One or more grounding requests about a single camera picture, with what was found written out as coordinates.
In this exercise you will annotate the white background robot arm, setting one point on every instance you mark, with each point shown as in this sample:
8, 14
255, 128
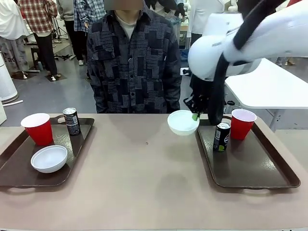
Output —
232, 5

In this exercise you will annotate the red plastic cup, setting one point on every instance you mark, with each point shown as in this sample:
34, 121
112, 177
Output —
241, 130
39, 134

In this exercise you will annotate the white cylindrical air purifier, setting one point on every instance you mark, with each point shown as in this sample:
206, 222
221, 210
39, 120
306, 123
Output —
7, 79

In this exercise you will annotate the bystander in white shirt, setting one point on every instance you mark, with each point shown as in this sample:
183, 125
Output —
9, 19

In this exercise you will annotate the bystander in red plaid shirt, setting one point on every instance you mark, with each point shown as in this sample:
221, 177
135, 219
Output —
38, 14

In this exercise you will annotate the black patterned Pepsi can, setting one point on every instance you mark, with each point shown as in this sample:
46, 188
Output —
72, 125

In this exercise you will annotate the person's right forearm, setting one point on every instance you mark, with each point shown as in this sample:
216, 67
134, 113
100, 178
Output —
101, 98

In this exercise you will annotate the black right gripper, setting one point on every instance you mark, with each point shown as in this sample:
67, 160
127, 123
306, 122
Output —
201, 89

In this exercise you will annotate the bystander in grey top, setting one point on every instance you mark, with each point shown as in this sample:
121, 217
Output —
66, 9

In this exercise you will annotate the person's left forearm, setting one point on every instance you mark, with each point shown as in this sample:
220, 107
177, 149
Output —
173, 96

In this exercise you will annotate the white bowl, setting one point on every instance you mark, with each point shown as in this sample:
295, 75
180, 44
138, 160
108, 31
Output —
48, 160
183, 125

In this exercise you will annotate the blue crate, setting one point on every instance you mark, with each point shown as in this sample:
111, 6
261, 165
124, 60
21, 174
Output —
184, 57

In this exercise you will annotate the bystander in blue plaid shirt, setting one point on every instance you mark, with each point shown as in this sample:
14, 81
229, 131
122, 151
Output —
83, 14

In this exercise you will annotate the person in patchwork shirt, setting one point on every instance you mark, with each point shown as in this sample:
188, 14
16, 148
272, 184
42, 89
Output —
134, 67

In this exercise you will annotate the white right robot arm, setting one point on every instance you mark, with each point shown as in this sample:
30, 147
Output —
211, 48

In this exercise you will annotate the dark stool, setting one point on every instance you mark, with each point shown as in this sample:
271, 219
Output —
34, 49

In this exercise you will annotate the white folding table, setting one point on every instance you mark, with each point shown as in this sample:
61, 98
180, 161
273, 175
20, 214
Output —
264, 89

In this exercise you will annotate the white tube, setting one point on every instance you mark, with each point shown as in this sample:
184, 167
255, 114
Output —
12, 102

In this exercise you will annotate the black tripod stand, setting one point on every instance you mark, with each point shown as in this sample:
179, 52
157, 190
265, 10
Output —
65, 57

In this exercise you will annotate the white box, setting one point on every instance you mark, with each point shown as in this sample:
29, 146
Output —
2, 114

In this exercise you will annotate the brown plastic tray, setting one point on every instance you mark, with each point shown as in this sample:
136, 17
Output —
77, 144
252, 163

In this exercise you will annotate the bystander in white coat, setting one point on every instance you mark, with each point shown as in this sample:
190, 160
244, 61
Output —
199, 14

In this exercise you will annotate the black Pepsi can lime dot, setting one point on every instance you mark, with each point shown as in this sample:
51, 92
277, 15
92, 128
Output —
221, 139

